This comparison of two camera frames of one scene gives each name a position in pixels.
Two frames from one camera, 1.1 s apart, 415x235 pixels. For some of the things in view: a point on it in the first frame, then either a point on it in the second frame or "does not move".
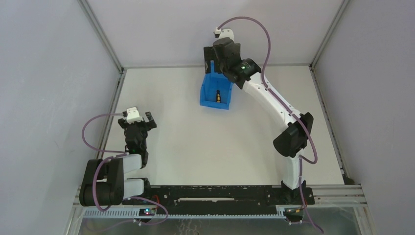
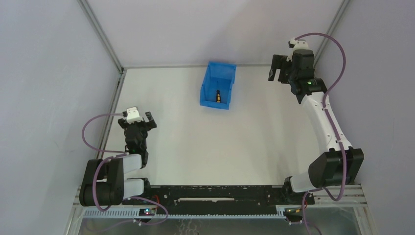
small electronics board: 147,212 does not move
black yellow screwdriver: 218,96 does not move
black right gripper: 211,58 to 282,65
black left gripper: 136,125 does not move
